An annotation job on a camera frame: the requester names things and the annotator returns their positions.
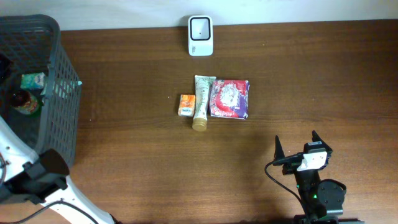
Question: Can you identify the grey plastic mesh basket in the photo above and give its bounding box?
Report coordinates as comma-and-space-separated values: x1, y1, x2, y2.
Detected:
1, 14, 81, 167

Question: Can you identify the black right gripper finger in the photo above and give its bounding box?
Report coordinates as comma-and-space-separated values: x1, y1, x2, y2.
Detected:
312, 130, 330, 149
272, 135, 285, 166

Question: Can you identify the red purple pad package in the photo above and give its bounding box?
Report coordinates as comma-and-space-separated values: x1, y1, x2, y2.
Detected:
209, 79, 250, 119

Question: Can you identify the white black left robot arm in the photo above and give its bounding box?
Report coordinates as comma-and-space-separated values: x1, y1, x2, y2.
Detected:
1, 118, 119, 223

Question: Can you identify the brown lid sauce jar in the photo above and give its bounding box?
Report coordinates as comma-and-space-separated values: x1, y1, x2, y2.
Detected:
10, 90, 41, 116

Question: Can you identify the cream tube gold cap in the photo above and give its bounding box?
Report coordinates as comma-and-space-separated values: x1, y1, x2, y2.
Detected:
192, 75, 216, 131

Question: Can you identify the orange tissue pack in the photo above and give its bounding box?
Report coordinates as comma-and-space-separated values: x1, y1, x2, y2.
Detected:
178, 95, 196, 117

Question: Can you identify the mint green wipes pack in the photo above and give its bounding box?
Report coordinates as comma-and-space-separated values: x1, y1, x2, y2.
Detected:
50, 80, 83, 98

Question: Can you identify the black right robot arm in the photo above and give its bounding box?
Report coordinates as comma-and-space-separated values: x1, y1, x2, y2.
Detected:
264, 131, 362, 224

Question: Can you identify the teal tissue pack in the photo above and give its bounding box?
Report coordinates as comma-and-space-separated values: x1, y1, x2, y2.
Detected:
20, 72, 46, 90

